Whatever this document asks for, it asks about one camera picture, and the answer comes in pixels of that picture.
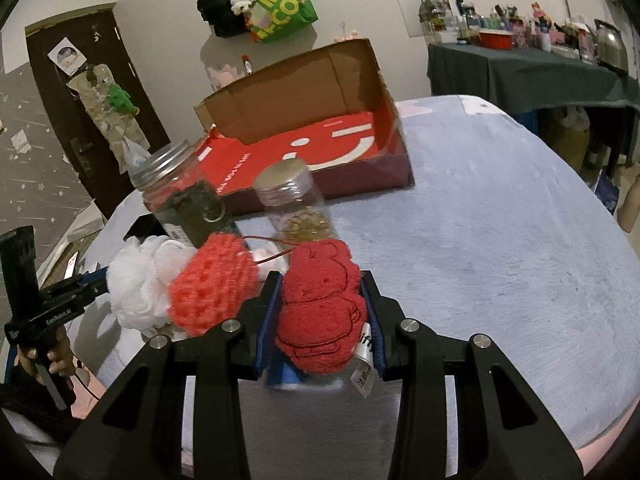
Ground white mesh bath pouf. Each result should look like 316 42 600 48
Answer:
106 235 196 337

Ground red crochet mesh pouf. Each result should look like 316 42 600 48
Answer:
168 233 258 337

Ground red bear shaped sponge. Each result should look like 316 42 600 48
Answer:
276 240 368 374

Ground person's left hand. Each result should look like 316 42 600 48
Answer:
14 326 76 384

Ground plastic bag on door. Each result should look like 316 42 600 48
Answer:
122 136 151 176

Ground large jar dark contents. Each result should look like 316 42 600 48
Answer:
129 141 240 248

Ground green plush on door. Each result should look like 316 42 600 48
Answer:
107 84 140 116

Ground dark wooden door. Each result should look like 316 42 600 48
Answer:
26 4 169 217

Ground black hanging bag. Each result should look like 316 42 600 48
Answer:
196 0 248 39

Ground dark green tablecloth table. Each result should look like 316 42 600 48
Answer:
426 41 640 172

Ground red cardboard box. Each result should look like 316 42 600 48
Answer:
194 39 414 216

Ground small white plush toy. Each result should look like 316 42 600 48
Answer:
230 0 255 15

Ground green tote bag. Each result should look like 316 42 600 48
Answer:
250 0 318 44

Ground red bowl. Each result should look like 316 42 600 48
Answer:
478 29 513 50

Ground metal kettle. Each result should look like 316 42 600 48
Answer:
594 18 628 73

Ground pink plush on wall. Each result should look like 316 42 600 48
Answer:
206 64 241 92

